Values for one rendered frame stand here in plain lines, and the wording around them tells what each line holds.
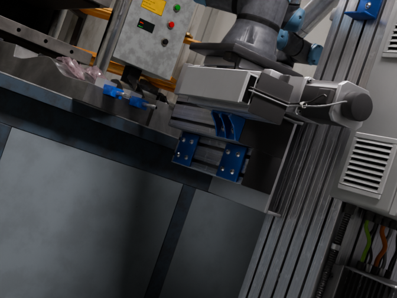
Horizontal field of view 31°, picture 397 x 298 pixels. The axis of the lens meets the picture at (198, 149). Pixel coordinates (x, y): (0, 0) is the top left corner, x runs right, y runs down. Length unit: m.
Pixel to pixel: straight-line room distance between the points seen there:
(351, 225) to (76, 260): 0.89
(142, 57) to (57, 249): 1.26
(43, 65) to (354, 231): 1.03
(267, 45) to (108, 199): 0.70
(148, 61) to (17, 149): 1.25
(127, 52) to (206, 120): 1.38
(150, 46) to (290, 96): 1.65
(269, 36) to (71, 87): 0.58
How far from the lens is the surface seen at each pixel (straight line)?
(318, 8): 2.45
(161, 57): 3.21
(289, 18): 2.20
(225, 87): 1.54
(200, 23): 6.67
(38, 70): 2.18
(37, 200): 2.10
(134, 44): 3.15
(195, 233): 2.36
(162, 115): 2.24
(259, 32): 1.84
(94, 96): 2.02
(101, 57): 2.95
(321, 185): 1.69
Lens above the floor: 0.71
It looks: 2 degrees up
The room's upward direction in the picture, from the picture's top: 19 degrees clockwise
